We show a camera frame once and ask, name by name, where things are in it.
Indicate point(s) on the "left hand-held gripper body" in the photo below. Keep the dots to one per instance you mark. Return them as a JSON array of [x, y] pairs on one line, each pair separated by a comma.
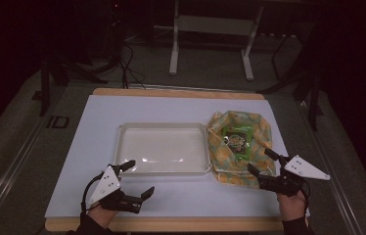
[[109, 182]]

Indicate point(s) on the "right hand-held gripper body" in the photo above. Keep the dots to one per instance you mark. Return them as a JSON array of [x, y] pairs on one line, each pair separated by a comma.
[[301, 168]]

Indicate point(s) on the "green snack packet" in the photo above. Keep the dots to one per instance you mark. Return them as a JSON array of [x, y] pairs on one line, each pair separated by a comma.
[[238, 142]]

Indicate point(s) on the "white plastic tray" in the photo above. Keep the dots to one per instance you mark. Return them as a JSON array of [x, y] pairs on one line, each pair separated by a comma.
[[163, 148]]

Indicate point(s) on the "person's left hand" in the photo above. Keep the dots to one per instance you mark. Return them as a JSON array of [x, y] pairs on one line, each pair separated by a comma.
[[101, 214]]

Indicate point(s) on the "person's right hand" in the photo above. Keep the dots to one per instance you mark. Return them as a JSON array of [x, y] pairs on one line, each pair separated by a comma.
[[292, 205]]

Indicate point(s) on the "white table mat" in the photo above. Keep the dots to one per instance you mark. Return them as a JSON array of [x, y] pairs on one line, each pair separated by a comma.
[[99, 130]]

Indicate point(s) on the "black floor stand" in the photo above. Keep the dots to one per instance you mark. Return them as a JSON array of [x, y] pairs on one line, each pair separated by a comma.
[[45, 84], [313, 98]]

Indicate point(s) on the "white metal stand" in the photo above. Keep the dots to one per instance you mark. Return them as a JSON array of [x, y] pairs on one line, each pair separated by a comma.
[[215, 24]]

